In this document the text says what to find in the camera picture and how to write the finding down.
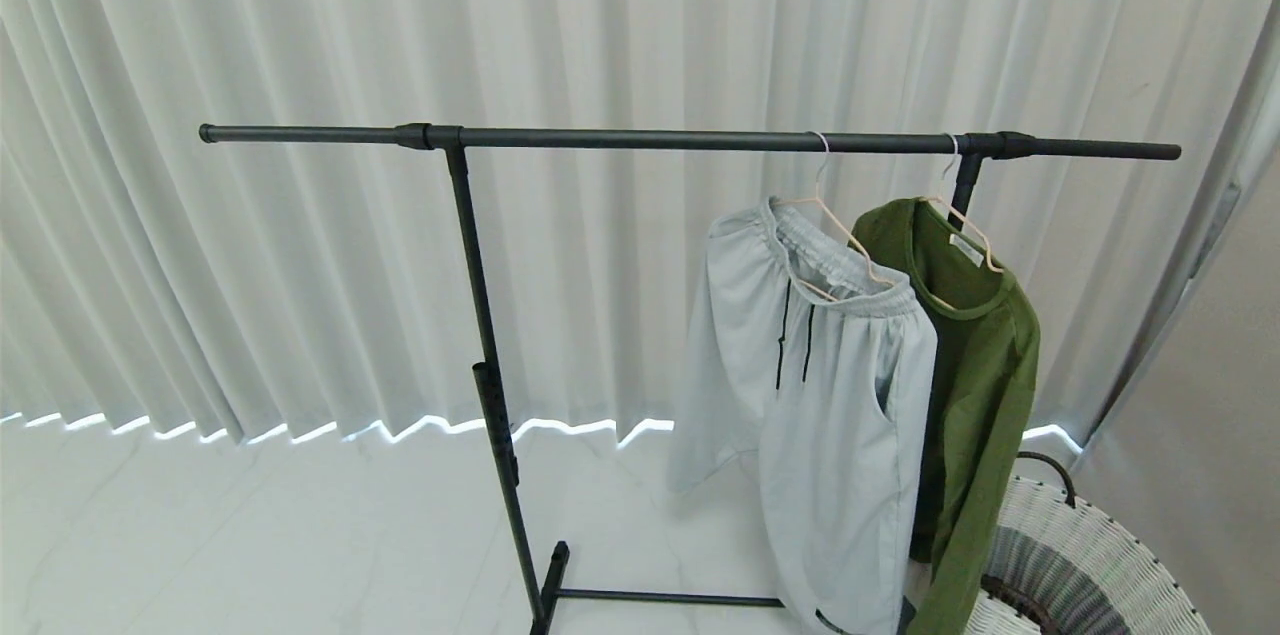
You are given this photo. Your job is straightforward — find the pink clothes hanger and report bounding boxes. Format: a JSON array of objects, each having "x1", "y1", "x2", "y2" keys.
[
  {"x1": 920, "y1": 133, "x2": 1006, "y2": 311},
  {"x1": 775, "y1": 132, "x2": 896, "y2": 301}
]

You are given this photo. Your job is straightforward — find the pale grey shorts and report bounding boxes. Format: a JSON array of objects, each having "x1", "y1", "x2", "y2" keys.
[{"x1": 668, "y1": 197, "x2": 939, "y2": 635}]

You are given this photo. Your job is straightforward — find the green garment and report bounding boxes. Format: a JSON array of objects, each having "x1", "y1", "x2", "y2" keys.
[{"x1": 850, "y1": 197, "x2": 1041, "y2": 635}]

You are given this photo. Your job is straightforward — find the black clothes rack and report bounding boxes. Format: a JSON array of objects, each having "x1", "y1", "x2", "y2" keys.
[{"x1": 198, "y1": 123, "x2": 1183, "y2": 635}]

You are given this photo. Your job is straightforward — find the white laundry basket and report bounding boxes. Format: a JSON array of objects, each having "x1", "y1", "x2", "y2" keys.
[{"x1": 965, "y1": 452, "x2": 1213, "y2": 635}]

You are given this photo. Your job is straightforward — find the white curtain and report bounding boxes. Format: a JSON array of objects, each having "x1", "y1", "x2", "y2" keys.
[{"x1": 0, "y1": 0, "x2": 1280, "y2": 446}]

